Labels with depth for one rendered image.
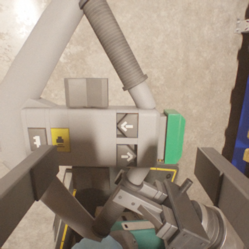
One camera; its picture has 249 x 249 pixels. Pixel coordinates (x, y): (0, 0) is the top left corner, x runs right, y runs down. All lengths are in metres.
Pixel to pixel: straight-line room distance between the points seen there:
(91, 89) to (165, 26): 1.23
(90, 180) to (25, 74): 0.19
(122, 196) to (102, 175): 0.05
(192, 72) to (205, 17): 0.41
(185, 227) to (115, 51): 0.27
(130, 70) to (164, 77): 1.17
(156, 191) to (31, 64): 0.30
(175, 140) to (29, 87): 0.23
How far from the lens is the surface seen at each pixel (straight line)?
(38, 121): 0.28
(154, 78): 1.38
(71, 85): 0.26
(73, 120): 0.26
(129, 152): 0.27
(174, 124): 0.27
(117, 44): 0.26
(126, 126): 0.25
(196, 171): 0.17
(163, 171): 1.23
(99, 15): 0.27
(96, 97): 0.26
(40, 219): 1.58
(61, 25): 0.28
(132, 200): 0.31
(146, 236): 0.81
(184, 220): 0.33
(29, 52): 0.29
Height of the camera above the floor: 1.19
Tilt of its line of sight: 64 degrees down
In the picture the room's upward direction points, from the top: 126 degrees clockwise
